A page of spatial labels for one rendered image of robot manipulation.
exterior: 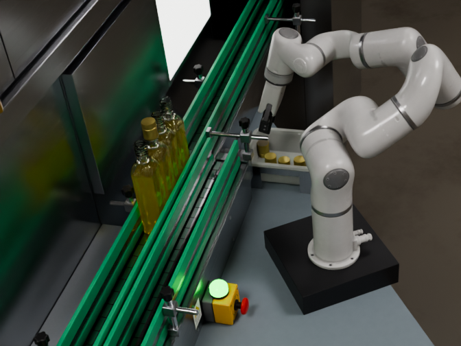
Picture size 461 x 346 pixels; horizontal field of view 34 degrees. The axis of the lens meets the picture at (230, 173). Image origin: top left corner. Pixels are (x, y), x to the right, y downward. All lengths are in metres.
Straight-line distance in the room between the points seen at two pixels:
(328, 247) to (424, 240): 1.31
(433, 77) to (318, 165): 0.30
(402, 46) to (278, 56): 0.34
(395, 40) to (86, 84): 0.70
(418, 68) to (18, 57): 0.81
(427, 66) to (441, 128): 2.03
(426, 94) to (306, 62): 0.37
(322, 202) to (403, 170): 1.71
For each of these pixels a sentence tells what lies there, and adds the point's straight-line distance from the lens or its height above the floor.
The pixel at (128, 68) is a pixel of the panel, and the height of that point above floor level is 1.18.
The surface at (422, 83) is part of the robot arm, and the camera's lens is 1.63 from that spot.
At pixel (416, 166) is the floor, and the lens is 3.42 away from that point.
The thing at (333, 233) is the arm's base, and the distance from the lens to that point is 1.77.
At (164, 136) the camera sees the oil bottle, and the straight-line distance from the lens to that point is 1.83.
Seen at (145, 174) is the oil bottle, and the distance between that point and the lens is 1.75.
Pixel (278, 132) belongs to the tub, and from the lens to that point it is 2.22.
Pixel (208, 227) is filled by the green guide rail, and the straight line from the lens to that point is 1.83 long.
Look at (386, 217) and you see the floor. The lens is 3.17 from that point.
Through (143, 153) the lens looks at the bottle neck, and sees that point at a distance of 1.73.
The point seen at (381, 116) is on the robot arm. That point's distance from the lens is 1.65.
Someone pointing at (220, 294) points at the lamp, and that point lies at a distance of 1.77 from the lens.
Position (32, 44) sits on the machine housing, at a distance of 1.60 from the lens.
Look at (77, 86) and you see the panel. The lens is 1.71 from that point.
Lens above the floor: 2.14
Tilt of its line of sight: 39 degrees down
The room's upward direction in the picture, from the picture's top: 8 degrees counter-clockwise
